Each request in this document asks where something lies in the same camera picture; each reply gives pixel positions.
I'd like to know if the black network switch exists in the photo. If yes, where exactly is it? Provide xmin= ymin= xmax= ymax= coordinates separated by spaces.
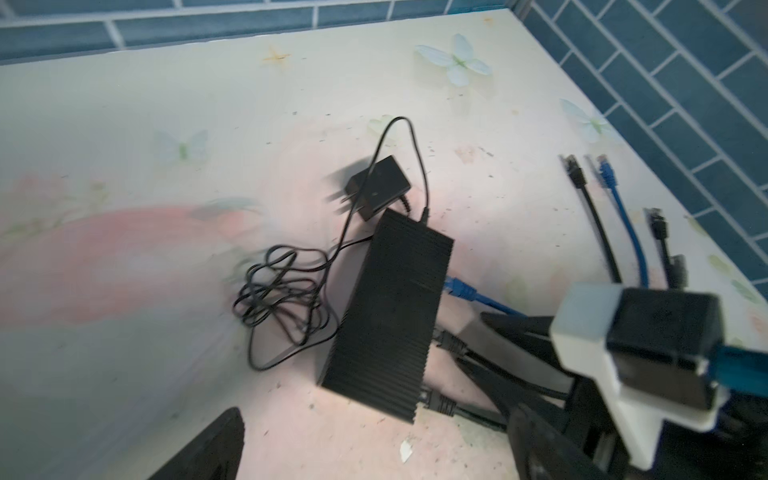
xmin=319 ymin=209 xmax=454 ymax=423

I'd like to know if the blue ethernet cable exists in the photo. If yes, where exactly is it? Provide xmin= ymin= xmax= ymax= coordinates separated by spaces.
xmin=443 ymin=154 xmax=650 ymax=319

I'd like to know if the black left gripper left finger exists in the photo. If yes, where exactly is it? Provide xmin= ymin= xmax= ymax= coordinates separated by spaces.
xmin=150 ymin=407 xmax=245 ymax=480

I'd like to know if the black power adapter with cable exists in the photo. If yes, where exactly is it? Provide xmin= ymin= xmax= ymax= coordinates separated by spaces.
xmin=232 ymin=116 xmax=430 ymax=372

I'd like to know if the aluminium corner post right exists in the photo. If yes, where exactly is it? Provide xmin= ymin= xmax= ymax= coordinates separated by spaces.
xmin=508 ymin=0 xmax=534 ymax=20

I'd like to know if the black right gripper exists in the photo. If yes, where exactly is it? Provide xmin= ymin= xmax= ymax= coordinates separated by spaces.
xmin=565 ymin=377 xmax=767 ymax=479

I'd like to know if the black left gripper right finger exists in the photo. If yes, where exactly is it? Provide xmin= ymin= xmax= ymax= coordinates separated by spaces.
xmin=507 ymin=404 xmax=609 ymax=480

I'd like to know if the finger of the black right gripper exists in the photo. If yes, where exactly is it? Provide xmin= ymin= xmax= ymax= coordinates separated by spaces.
xmin=455 ymin=358 xmax=568 ymax=426
xmin=480 ymin=312 xmax=560 ymax=366

